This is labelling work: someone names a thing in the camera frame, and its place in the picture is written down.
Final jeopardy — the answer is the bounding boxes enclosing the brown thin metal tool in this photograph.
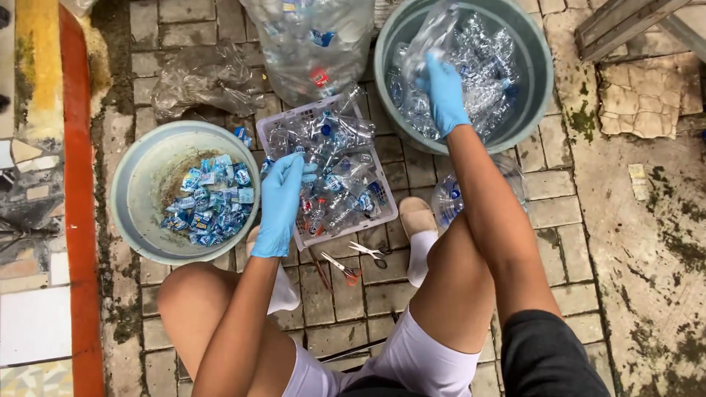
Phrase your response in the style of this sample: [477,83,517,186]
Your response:
[308,248,334,293]

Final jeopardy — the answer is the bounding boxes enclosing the beige right slipper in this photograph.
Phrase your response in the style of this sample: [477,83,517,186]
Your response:
[397,196,440,242]

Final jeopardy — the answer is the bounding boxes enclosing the beige left slipper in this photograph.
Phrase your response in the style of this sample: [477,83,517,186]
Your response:
[245,224,263,258]

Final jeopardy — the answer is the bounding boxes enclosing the person's right leg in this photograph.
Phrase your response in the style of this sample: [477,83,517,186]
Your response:
[408,212,497,355]

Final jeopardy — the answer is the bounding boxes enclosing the crushed clear plastic bottle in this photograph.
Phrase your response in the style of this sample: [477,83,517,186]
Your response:
[402,0,461,79]

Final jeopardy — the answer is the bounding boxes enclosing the black shirt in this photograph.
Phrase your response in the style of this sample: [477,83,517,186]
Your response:
[336,309,611,397]

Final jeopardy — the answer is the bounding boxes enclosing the grey wooden bench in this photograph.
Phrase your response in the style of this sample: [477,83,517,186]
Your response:
[574,0,706,63]

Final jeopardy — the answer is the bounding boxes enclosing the crumpled empty clear plastic bag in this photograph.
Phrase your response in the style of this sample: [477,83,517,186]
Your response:
[151,41,267,123]

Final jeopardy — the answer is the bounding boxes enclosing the grey basin with bottles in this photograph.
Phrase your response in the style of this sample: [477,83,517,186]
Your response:
[373,0,555,156]

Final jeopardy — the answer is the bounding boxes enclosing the black-handled scissors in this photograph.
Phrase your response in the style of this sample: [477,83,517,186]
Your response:
[348,241,393,270]

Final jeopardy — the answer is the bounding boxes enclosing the large clear bag of bottles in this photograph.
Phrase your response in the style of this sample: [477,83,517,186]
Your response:
[240,0,377,108]

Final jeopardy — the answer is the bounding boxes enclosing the clear bottle with blue cap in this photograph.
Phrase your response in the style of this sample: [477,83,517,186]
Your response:
[430,154,530,229]

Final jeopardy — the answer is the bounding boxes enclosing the person's leg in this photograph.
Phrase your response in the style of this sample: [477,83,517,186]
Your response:
[157,261,300,397]
[408,212,497,355]

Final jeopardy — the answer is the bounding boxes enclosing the thin dark metal rod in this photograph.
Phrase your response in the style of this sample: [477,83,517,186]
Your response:
[318,337,388,365]

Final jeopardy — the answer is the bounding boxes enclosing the pile of blue bottle labels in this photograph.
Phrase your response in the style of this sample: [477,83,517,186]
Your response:
[160,154,256,247]

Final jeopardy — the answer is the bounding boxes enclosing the heap of stripped clear bottles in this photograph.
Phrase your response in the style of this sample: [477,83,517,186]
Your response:
[385,11,520,142]

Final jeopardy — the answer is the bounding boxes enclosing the person's left hand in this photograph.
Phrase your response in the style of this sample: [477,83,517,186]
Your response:
[251,153,319,259]

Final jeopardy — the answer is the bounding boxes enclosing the white plastic lattice basket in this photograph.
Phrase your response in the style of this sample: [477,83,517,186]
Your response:
[256,94,399,252]

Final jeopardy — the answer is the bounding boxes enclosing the white right sock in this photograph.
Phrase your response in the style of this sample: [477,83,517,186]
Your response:
[407,230,439,289]

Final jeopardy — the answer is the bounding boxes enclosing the orange-handled scissors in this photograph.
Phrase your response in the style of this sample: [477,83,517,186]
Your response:
[320,251,363,287]

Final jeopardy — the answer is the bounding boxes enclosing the person's right hand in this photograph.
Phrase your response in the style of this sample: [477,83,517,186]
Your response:
[416,52,473,139]

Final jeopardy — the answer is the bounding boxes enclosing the heap of labelled clear bottles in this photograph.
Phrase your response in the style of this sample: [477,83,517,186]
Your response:
[265,83,389,238]

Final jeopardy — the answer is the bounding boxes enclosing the person's left leg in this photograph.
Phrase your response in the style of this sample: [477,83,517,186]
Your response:
[157,261,300,397]

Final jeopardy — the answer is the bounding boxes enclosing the white shorts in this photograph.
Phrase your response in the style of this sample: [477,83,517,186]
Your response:
[281,308,482,397]

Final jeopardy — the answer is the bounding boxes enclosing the small pale paper scrap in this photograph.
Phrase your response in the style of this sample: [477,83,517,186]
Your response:
[628,163,652,202]

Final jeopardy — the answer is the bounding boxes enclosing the white sock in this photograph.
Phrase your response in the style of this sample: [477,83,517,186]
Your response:
[267,264,301,315]
[407,230,439,289]

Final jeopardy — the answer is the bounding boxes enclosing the white left sock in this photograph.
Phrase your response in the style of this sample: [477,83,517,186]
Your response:
[267,264,301,315]

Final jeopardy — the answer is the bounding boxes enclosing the cracked beige tile slab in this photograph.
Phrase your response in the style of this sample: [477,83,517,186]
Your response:
[598,52,705,140]

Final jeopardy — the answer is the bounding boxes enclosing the grey basin with labels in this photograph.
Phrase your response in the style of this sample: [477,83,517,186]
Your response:
[109,120,262,267]

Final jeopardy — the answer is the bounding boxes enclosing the beige slipper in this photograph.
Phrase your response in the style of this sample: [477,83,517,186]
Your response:
[397,196,440,242]
[245,224,263,258]

